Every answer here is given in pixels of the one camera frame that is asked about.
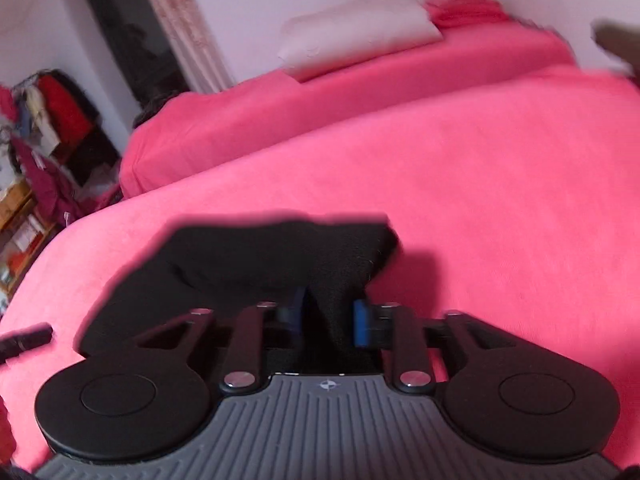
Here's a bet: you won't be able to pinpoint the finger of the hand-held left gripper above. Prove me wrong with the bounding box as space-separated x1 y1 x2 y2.
0 323 54 362

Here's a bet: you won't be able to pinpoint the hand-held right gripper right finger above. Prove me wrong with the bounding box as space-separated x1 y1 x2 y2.
351 299 523 395

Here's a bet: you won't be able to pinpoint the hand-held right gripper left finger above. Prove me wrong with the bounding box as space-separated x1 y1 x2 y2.
129 287 307 395

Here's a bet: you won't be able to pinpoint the black pants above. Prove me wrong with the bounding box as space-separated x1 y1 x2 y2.
75 209 401 377

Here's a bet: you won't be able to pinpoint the wooden shelf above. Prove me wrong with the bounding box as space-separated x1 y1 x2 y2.
0 180 58 311

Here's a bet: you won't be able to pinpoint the pink plush blanket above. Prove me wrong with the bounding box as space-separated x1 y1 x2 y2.
0 62 640 476

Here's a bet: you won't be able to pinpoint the magenta hanging garment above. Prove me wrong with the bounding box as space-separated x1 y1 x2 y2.
9 135 83 223

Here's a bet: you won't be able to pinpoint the black hanging garment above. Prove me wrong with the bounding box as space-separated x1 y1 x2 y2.
62 74 123 188

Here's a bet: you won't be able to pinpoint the pink bed cover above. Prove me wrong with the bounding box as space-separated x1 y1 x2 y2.
119 25 576 200

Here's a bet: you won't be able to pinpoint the cream hanging garment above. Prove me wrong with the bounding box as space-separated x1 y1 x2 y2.
22 85 58 153

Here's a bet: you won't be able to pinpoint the red hanging jacket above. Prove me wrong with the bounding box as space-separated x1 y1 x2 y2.
37 72 97 147

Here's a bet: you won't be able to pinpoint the dark cloth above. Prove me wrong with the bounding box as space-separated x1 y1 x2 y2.
131 91 177 128

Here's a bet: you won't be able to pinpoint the pale pink satin pillow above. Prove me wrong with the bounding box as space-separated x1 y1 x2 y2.
276 0 445 83

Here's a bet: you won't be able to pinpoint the patterned pink curtain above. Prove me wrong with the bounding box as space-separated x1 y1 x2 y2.
132 0 234 95

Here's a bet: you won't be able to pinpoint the dark door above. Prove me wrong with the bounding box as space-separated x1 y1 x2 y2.
77 0 192 107

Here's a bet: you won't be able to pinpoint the folded red blanket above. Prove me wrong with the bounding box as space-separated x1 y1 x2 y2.
424 0 511 28

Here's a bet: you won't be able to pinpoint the dark brown object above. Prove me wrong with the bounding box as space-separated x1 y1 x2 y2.
591 19 640 77

